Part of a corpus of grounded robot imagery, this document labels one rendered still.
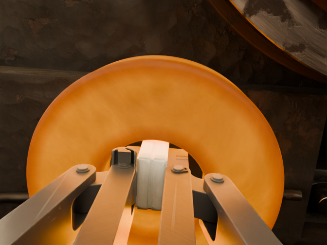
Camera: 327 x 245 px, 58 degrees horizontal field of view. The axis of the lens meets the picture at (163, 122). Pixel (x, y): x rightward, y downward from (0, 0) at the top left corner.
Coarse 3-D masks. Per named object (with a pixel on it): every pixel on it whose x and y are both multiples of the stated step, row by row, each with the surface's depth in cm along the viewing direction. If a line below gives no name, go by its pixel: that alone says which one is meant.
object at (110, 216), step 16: (112, 160) 14; (128, 160) 14; (112, 176) 13; (128, 176) 13; (112, 192) 12; (128, 192) 12; (96, 208) 11; (112, 208) 11; (128, 208) 12; (96, 224) 10; (112, 224) 10; (128, 224) 13; (80, 240) 9; (96, 240) 9; (112, 240) 9
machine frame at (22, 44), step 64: (0, 0) 35; (64, 0) 35; (128, 0) 34; (192, 0) 34; (0, 64) 37; (64, 64) 37; (256, 64) 36; (0, 128) 33; (320, 128) 32; (0, 192) 35
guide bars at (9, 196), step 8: (8, 192) 35; (16, 192) 35; (24, 192) 34; (288, 192) 32; (296, 192) 32; (0, 200) 34; (8, 200) 34; (16, 200) 34; (24, 200) 34; (296, 200) 32
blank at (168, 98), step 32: (128, 64) 15; (160, 64) 15; (192, 64) 16; (64, 96) 16; (96, 96) 16; (128, 96) 16; (160, 96) 16; (192, 96) 15; (224, 96) 15; (64, 128) 16; (96, 128) 16; (128, 128) 16; (160, 128) 16; (192, 128) 16; (224, 128) 16; (256, 128) 16; (32, 160) 17; (64, 160) 17; (96, 160) 17; (224, 160) 16; (256, 160) 16; (32, 192) 18; (256, 192) 17
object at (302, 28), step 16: (240, 0) 20; (256, 0) 20; (272, 0) 20; (288, 0) 20; (304, 0) 20; (240, 16) 21; (256, 16) 20; (272, 16) 20; (288, 16) 20; (304, 16) 20; (320, 16) 20; (256, 32) 21; (272, 32) 20; (288, 32) 20; (304, 32) 20; (320, 32) 20; (288, 48) 20; (304, 48) 20; (320, 48) 20; (304, 64) 21; (320, 64) 21
